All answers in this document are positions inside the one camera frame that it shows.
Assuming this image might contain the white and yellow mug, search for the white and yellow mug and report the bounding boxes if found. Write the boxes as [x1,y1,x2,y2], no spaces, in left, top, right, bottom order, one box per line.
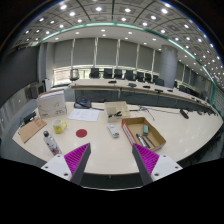
[51,118,69,135]

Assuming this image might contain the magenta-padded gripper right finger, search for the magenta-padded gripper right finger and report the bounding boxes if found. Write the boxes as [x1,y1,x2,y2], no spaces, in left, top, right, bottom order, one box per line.
[131,143,184,186]

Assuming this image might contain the black clip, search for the black clip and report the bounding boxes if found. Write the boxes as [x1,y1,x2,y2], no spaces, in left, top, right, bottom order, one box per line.
[107,111,123,119]

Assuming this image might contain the black marker pen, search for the black marker pen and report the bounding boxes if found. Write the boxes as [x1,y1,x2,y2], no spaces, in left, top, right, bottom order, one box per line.
[135,133,151,149]

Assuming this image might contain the brown paper envelope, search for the brown paper envelope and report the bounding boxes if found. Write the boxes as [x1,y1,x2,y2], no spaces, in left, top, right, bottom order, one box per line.
[17,117,48,144]

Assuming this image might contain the clear bottle with white label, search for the clear bottle with white label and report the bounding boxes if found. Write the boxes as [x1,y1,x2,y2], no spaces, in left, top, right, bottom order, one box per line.
[42,130,63,157]

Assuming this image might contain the black desk microphone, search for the black desk microphone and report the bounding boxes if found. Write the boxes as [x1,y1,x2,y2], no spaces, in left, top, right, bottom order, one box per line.
[179,108,190,120]

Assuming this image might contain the thin black cable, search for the thin black cable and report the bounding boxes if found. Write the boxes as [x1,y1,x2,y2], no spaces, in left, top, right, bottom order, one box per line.
[129,105,156,122]

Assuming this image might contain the round ceiling lights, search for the round ceiling lights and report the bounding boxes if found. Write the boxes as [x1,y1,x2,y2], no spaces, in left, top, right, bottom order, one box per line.
[16,1,224,88]

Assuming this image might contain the small open white box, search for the small open white box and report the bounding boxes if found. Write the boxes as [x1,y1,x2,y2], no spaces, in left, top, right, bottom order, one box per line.
[104,100,132,123]

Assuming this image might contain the flat round red coaster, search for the flat round red coaster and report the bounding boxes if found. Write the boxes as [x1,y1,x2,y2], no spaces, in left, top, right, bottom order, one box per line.
[75,128,88,139]

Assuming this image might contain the white power strip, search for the white power strip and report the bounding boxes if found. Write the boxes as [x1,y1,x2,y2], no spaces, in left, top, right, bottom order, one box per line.
[107,123,120,139]

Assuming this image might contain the black power adapter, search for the black power adapter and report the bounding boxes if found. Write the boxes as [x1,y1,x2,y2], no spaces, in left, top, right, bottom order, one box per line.
[19,111,38,127]

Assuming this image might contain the white paper ream box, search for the white paper ream box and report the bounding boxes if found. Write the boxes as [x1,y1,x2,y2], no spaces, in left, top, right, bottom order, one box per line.
[35,89,68,119]

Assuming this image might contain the row of black office chairs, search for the row of black office chairs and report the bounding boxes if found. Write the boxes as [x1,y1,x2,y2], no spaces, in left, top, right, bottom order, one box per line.
[69,67,201,96]

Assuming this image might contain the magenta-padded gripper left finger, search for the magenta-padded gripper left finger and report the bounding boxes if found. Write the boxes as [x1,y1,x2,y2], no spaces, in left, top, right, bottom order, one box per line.
[40,142,92,186]

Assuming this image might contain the cardboard box with red side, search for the cardboard box with red side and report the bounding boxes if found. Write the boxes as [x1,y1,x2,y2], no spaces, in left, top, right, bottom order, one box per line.
[121,116,167,152]

